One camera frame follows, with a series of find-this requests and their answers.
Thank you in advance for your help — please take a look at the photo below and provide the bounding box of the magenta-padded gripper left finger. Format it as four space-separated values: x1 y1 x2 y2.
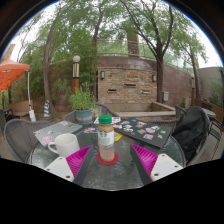
43 144 96 187

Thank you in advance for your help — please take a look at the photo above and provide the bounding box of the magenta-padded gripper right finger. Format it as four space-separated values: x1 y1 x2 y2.
129 143 184 186

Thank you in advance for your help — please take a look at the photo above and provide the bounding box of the coffee drink bottle green cap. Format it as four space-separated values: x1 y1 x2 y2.
97 114 115 163

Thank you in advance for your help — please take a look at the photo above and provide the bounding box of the white ceramic mug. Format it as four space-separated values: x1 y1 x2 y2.
47 132 81 158

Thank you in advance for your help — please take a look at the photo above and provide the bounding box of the grey laptop with stickers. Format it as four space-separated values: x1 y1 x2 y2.
32 120 83 148

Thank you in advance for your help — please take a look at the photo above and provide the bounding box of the black laptop with stickers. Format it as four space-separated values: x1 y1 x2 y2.
114 117 173 149

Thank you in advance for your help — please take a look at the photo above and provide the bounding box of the black jacket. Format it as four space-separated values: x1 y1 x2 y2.
171 105 210 163

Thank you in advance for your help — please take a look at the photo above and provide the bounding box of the flat round red coaster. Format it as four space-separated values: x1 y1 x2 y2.
95 151 120 166

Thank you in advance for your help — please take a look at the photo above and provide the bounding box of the yellow blue striped cone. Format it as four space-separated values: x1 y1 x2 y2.
43 99 52 118

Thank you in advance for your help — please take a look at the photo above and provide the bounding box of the black metal chair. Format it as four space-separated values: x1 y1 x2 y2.
208 114 224 151

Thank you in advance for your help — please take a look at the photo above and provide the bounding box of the green plant in teal pot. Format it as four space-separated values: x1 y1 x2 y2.
68 83 98 126

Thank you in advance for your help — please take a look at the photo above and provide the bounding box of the dark-trunk tree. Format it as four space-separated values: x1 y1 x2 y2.
116 0 188 104

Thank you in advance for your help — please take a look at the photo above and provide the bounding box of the leaning pale-trunk tree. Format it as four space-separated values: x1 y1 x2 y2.
33 0 74 116

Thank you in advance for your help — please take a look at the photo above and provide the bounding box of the orange patio umbrella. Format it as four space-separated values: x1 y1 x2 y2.
0 56 37 123

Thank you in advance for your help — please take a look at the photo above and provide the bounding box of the lamp post with globe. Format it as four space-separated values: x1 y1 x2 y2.
71 55 82 96

